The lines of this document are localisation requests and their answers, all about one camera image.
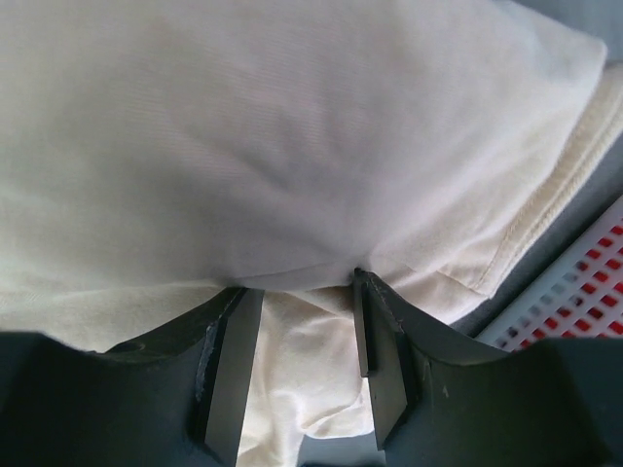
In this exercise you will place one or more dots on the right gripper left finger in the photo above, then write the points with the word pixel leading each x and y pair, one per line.
pixel 175 396

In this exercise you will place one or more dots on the red garment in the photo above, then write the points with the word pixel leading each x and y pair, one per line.
pixel 584 302

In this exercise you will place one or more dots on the right white plastic basket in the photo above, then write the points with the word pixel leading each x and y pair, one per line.
pixel 610 219

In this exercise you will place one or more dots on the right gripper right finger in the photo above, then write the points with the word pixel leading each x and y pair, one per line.
pixel 440 398

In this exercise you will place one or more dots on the beige t-shirt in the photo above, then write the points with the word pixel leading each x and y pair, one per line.
pixel 155 152

